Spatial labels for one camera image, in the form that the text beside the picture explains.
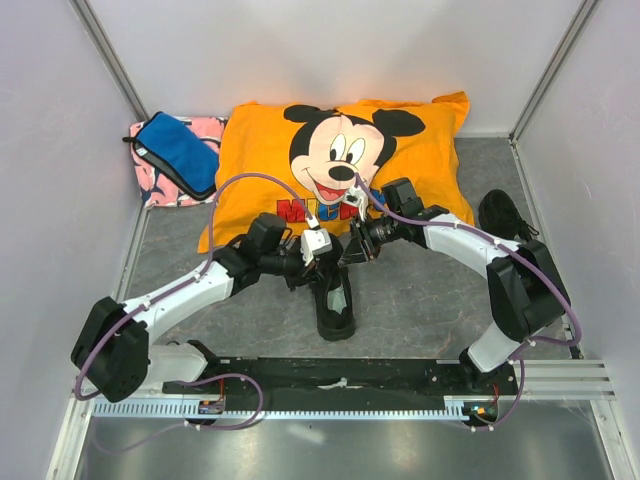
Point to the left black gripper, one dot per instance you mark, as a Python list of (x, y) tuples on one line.
[(310, 273)]

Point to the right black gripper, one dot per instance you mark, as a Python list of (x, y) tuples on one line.
[(355, 252)]

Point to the black shoe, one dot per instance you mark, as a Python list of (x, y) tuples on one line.
[(332, 293), (499, 216)]

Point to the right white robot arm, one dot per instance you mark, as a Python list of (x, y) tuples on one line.
[(525, 290)]

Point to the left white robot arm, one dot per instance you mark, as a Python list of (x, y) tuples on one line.
[(115, 351)]

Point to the orange Mickey Mouse pillow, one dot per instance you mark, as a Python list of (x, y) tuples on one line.
[(294, 160)]

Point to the blue cloth pouch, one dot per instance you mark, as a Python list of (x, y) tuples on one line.
[(188, 161)]

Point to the pink patterned cloth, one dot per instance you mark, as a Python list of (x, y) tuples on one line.
[(156, 189)]

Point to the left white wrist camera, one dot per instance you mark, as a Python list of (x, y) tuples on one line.
[(314, 241)]

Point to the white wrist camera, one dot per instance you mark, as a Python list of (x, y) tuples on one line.
[(358, 197), (314, 241)]

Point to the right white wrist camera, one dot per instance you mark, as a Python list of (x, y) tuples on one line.
[(358, 197)]

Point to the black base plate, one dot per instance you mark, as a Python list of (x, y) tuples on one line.
[(350, 385)]

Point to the slotted grey cable duct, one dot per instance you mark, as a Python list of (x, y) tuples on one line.
[(200, 410)]

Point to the aluminium rail at right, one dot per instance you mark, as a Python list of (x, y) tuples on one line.
[(559, 380)]

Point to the left aluminium frame post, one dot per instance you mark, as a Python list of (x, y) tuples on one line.
[(100, 39)]

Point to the aluminium frame post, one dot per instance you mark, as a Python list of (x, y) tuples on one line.
[(570, 38), (100, 39)]

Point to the right aluminium frame post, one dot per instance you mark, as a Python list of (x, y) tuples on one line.
[(570, 38)]

